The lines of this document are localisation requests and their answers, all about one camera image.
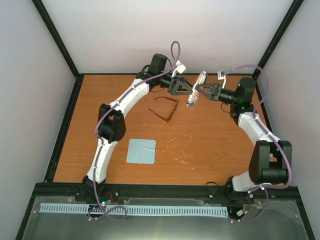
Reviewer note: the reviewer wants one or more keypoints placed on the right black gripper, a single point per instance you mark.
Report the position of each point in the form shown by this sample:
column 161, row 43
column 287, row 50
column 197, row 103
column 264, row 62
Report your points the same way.
column 214, row 87

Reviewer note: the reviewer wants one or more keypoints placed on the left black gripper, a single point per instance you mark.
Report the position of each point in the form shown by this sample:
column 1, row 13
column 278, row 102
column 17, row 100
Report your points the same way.
column 175, row 85

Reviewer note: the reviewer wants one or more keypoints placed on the flag pattern sunglasses case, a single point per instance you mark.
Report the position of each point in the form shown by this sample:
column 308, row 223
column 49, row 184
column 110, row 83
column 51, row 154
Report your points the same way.
column 193, row 98

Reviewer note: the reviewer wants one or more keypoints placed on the brown sunglasses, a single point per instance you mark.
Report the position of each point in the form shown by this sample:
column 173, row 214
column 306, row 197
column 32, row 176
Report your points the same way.
column 164, row 107

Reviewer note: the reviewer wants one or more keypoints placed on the light blue cleaning cloth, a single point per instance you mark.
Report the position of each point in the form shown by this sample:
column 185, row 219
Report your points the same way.
column 141, row 151

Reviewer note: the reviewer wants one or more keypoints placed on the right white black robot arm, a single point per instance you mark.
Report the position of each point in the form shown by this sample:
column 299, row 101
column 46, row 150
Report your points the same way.
column 270, row 163

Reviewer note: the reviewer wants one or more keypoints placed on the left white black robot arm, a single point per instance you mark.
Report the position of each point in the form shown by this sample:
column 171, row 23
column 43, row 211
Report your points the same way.
column 111, row 127

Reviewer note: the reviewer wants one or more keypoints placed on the left green controller board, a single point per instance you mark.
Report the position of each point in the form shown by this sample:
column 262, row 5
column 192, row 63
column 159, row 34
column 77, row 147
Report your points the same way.
column 106, row 202

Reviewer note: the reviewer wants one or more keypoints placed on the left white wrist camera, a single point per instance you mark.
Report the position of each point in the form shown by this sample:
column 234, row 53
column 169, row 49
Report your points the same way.
column 179, row 69

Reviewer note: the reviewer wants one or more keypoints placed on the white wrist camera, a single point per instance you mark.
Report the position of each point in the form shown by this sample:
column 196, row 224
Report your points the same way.
column 221, row 76
column 179, row 69

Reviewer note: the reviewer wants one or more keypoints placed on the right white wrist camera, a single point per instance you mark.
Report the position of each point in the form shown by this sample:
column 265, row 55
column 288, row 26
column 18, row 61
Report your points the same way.
column 221, row 76

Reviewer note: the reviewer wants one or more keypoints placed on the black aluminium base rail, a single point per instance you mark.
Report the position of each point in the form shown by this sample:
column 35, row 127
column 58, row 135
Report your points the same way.
column 118, row 193

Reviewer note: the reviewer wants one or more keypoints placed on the right black frame post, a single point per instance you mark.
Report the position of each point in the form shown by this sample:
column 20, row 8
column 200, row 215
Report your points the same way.
column 286, row 21

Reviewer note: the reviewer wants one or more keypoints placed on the black frame post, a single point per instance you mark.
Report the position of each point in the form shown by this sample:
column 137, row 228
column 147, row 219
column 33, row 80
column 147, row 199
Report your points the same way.
column 286, row 21
column 47, row 20

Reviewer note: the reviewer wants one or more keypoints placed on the left black frame post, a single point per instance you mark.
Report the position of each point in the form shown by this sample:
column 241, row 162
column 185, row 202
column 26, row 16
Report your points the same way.
column 47, row 20

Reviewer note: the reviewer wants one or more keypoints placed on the light blue slotted cable duct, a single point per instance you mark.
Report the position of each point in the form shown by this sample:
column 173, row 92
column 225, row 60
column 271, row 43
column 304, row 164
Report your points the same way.
column 136, row 210

